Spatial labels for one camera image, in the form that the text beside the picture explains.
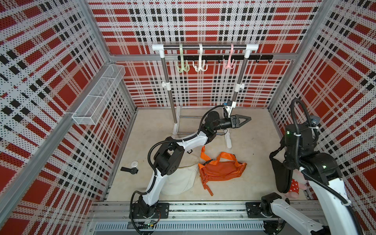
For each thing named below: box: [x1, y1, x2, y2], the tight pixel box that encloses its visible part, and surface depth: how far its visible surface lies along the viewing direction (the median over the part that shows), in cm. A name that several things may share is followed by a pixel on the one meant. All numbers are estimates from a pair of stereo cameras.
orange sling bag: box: [197, 145, 247, 197], surface depth 84 cm
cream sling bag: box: [160, 152, 201, 196], surface depth 84 cm
